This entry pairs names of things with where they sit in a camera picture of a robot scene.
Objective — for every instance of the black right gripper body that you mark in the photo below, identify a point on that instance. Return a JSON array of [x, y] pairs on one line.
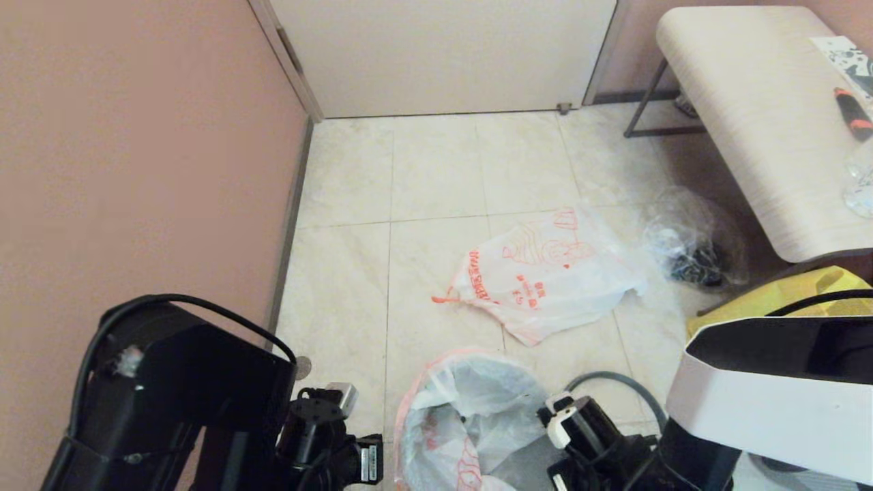
[[600, 443]]

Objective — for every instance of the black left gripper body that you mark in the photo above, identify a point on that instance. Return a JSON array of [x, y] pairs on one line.
[[314, 443]]

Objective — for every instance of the white red-print plastic bag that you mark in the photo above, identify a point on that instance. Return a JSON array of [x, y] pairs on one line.
[[477, 395]]

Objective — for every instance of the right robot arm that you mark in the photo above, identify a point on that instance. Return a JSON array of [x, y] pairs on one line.
[[784, 402]]

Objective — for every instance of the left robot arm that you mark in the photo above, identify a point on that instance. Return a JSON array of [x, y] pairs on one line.
[[170, 409]]

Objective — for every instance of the clear bag with black items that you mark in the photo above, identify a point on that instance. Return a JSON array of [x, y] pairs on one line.
[[696, 262]]

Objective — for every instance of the yellow fabric tote bag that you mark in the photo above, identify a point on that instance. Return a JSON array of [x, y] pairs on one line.
[[771, 300]]

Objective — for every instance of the round grey floor disc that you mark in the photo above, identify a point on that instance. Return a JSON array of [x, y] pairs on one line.
[[304, 368]]

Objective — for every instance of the grey ribbed bin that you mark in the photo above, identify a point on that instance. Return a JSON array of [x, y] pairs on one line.
[[784, 477]]

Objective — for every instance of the grey baseboard strip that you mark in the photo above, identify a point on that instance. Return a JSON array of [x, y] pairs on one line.
[[293, 191]]

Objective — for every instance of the small grey floor object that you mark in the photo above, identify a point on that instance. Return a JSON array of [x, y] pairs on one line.
[[684, 106]]

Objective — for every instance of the clear crumpled plastic bottle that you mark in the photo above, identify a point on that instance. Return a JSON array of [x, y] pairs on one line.
[[861, 191]]

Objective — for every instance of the white wood-grain table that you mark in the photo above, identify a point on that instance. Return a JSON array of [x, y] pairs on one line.
[[750, 102]]

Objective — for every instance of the white door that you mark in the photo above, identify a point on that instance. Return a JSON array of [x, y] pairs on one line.
[[443, 54]]

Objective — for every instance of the black orange tool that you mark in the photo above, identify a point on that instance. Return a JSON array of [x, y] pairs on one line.
[[856, 116]]

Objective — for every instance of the printed white paper sheet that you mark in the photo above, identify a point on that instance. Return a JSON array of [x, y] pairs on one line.
[[846, 54]]

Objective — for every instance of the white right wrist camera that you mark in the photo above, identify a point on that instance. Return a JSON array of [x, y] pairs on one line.
[[559, 426]]

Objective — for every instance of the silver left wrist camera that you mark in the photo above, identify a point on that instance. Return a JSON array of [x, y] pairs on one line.
[[344, 399]]

